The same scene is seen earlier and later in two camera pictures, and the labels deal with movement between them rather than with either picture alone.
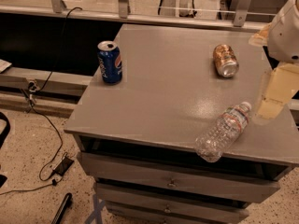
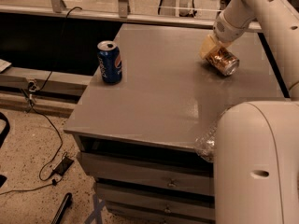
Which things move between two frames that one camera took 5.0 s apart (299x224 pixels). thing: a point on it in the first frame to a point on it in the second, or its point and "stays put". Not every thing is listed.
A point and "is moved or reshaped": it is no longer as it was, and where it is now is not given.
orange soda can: (225, 61) is moved or reshaped
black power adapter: (64, 166) stays put
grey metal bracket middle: (122, 1) stays put
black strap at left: (6, 131) stays put
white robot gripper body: (285, 36) to (228, 32)
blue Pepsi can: (110, 61) stays put
